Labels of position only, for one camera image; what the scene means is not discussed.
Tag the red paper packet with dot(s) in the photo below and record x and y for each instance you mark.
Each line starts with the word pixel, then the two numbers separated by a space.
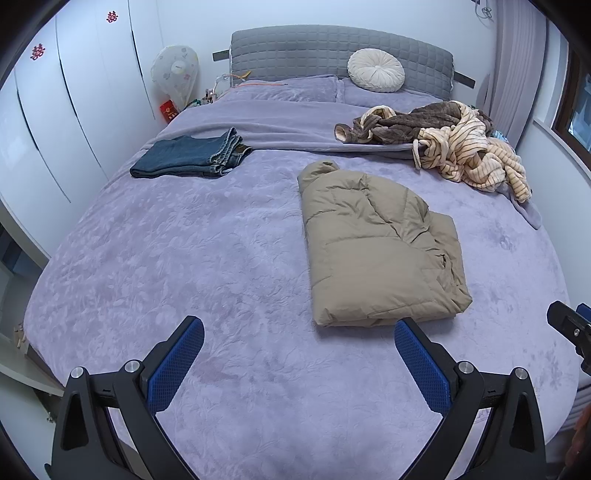
pixel 169 110

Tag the khaki puffer jacket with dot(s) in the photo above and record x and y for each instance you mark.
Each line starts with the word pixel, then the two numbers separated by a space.
pixel 369 254

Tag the cream striped fleece garment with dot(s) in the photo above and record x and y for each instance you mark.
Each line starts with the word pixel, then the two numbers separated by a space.
pixel 471 152

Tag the cluttered nightstand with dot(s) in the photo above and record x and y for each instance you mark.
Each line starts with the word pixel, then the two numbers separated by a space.
pixel 207 94

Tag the purple pillow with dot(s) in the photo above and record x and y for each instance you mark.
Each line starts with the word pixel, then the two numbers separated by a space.
pixel 369 97
pixel 286 92

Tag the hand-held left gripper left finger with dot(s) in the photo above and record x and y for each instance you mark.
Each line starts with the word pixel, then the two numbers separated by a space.
pixel 178 357

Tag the dark framed window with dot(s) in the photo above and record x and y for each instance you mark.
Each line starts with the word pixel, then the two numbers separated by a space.
pixel 575 110

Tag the purple folded duvet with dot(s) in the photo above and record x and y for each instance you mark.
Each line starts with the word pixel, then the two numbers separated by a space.
pixel 286 124

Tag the grey curtain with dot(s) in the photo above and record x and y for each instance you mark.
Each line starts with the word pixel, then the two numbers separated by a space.
pixel 512 69

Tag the grey quilted headboard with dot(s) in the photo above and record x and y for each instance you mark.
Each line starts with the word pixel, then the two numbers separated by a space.
pixel 300 50

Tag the white side shelf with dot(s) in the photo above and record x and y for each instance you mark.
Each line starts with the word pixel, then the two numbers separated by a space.
pixel 23 369

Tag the light blue cloth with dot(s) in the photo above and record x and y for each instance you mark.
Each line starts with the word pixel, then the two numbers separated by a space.
pixel 499 135

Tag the grey wall strip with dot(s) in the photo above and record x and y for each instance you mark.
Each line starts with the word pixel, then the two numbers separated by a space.
pixel 464 79
pixel 221 55

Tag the round cream cushion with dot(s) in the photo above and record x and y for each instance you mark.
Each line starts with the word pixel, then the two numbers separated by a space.
pixel 376 69

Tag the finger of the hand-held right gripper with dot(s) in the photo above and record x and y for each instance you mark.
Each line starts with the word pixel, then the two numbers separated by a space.
pixel 584 313
pixel 565 323

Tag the bed with purple blanket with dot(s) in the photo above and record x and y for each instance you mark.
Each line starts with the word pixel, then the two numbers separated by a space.
pixel 184 277

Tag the folded blue jeans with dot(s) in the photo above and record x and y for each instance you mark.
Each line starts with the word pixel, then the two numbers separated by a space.
pixel 184 154

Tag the fan with floral cover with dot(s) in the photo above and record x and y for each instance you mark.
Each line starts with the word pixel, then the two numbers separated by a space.
pixel 175 71

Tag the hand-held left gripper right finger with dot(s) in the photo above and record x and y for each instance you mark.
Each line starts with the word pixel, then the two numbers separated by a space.
pixel 422 360

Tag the red paper decal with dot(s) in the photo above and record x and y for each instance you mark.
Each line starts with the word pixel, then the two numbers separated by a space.
pixel 111 17
pixel 36 52

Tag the brown fleece garment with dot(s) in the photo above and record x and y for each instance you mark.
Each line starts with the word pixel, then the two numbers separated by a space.
pixel 397 124

